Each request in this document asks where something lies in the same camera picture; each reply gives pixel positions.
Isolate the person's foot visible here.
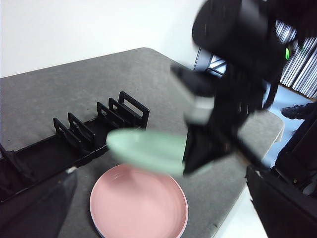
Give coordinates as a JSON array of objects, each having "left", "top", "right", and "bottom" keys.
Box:
[{"left": 281, "top": 104, "right": 310, "bottom": 120}]

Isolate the black plastic plate rack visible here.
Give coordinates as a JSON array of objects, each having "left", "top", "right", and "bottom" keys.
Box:
[{"left": 0, "top": 90, "right": 151, "bottom": 203}]

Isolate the pale green plate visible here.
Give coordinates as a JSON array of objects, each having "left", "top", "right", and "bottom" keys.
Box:
[{"left": 106, "top": 128, "right": 189, "bottom": 177}]

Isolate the dark framed panel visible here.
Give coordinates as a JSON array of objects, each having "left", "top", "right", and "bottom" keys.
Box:
[{"left": 194, "top": 47, "right": 229, "bottom": 78}]

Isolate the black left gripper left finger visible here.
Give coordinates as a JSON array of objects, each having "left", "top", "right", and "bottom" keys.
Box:
[{"left": 0, "top": 168, "right": 79, "bottom": 238}]

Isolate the pink plate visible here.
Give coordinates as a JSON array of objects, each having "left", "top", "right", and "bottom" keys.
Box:
[{"left": 89, "top": 164, "right": 189, "bottom": 238}]

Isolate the blue plate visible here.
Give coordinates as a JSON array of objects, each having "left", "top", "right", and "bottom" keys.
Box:
[{"left": 90, "top": 215, "right": 186, "bottom": 238}]

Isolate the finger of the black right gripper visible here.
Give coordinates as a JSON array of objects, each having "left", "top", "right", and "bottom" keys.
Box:
[{"left": 182, "top": 125, "right": 231, "bottom": 175}]

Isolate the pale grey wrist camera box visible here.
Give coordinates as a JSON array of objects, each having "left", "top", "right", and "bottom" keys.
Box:
[{"left": 170, "top": 65, "right": 215, "bottom": 124}]

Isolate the white slatted panel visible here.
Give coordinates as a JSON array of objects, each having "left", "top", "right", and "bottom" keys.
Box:
[{"left": 274, "top": 19, "right": 317, "bottom": 98}]

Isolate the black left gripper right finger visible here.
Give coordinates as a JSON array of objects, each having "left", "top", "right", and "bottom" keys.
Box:
[{"left": 244, "top": 165, "right": 317, "bottom": 238}]

